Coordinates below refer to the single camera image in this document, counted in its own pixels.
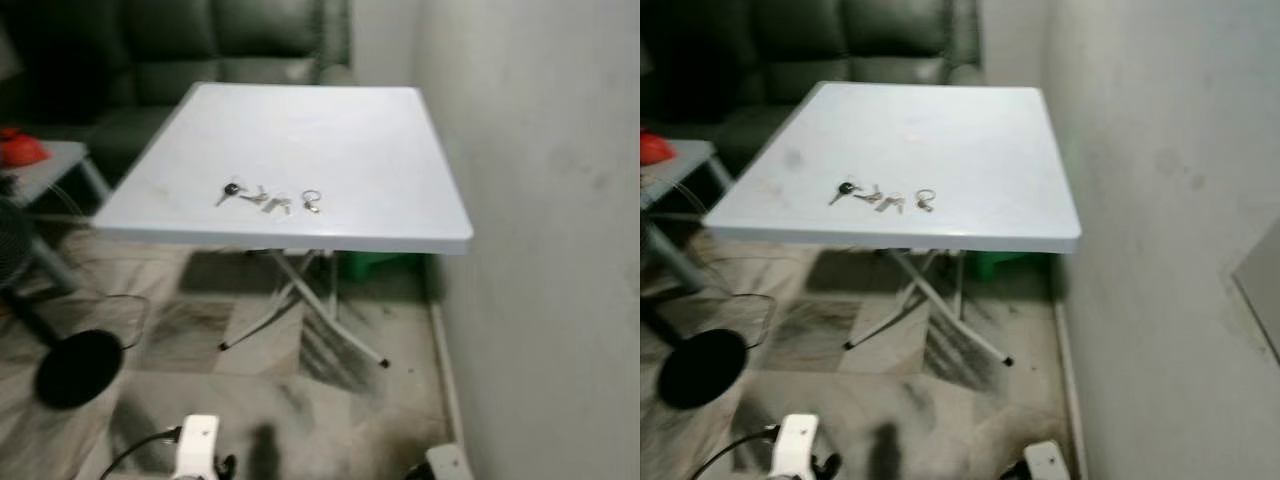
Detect white metal table legs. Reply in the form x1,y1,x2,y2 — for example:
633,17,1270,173
219,249,391,369
843,249,1014,368

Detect small grey side table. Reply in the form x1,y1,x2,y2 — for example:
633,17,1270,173
640,139,737,296
0,140,113,293

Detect silver keys with black head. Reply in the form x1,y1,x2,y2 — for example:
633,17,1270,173
828,180,907,215
214,181,293,216

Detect black fan cable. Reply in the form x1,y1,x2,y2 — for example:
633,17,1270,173
55,293,153,351
688,292,778,351

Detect red object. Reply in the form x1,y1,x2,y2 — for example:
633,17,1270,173
640,130,677,168
0,127,49,168

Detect dark green leather sofa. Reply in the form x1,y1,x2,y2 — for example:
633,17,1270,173
0,0,354,187
640,0,986,181

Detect green box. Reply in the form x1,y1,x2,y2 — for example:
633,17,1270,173
338,251,423,283
965,250,1048,282

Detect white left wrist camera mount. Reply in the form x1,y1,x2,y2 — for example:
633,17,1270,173
174,414,222,480
778,413,824,480

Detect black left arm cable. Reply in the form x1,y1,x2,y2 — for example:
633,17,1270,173
690,425,783,480
98,427,183,480

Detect black standing fan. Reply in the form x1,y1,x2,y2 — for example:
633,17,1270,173
640,215,751,411
0,195,127,411

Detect grey wall board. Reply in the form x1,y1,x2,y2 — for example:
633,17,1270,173
1230,214,1280,363

